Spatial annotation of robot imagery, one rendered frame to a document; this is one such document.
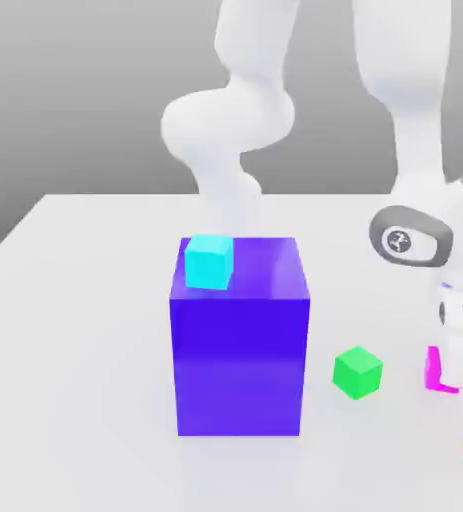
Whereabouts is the small magenta cube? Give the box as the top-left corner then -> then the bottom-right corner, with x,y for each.
424,345 -> 461,396

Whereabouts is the small green cube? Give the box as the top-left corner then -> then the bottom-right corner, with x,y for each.
331,345 -> 385,401

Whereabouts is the small cyan cube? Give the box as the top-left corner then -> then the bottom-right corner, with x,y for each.
183,234 -> 235,292

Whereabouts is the large purple box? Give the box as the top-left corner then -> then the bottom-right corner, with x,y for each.
168,236 -> 311,438

